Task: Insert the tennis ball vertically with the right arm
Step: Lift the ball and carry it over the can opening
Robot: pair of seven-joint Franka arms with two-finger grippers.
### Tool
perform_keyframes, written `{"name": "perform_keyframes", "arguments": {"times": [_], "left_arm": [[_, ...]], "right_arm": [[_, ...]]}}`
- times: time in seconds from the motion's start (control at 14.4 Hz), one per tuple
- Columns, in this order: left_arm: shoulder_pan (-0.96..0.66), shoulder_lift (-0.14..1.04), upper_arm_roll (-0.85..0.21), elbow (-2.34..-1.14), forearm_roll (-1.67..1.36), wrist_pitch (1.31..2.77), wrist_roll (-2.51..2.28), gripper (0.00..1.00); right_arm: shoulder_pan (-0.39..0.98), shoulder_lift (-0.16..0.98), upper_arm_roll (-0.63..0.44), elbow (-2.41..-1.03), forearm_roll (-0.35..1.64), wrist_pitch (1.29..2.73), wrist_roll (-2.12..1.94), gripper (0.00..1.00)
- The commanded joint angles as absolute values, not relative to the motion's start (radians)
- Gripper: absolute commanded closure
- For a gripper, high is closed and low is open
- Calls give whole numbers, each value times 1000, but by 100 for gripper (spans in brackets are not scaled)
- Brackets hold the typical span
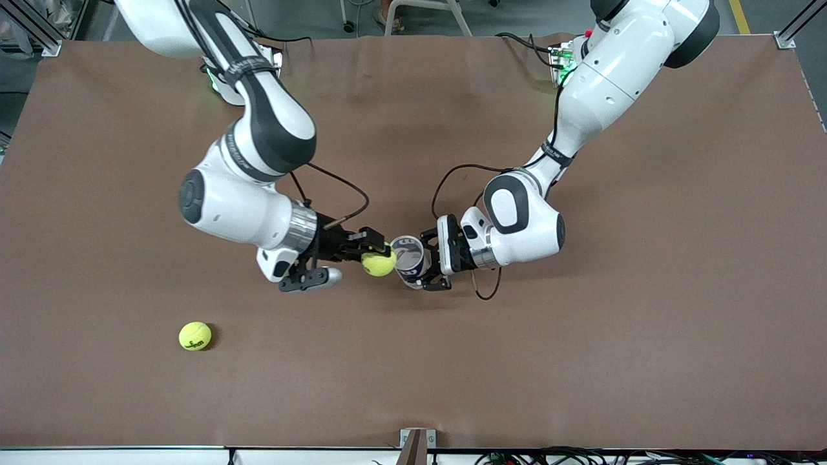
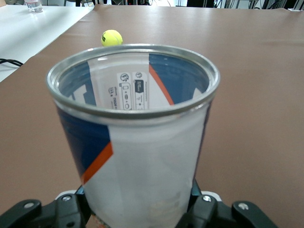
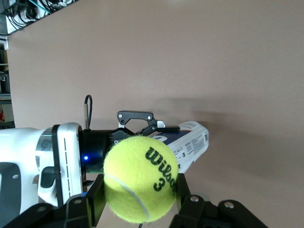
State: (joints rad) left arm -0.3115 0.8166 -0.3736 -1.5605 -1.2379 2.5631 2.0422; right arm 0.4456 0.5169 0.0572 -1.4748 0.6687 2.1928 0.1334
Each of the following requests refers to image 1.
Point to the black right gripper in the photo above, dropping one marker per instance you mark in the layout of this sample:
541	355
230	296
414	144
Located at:
329	245

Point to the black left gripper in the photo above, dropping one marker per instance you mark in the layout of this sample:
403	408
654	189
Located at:
451	252

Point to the white blue tennis ball can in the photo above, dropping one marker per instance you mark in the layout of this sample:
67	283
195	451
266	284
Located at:
413	268

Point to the yellow tennis ball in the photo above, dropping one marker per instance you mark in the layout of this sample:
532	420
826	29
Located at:
380	265
194	336

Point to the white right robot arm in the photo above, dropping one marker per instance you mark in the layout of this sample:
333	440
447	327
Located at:
271	123

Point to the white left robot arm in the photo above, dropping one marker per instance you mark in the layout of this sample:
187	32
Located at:
614	84

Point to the brown table cover sheet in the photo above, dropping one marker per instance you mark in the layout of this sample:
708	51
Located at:
646	323

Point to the white pole with caster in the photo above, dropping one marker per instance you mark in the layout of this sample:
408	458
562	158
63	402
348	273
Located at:
345	10

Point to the white stand legs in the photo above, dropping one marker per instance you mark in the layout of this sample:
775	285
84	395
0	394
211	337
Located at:
460	19

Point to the metal bracket with brown post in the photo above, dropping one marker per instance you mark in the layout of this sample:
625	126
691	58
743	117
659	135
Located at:
413	449

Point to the white table edge rail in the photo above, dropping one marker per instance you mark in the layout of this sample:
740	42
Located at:
129	457

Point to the aluminium frame post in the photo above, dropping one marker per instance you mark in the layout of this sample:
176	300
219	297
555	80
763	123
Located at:
32	24
800	20

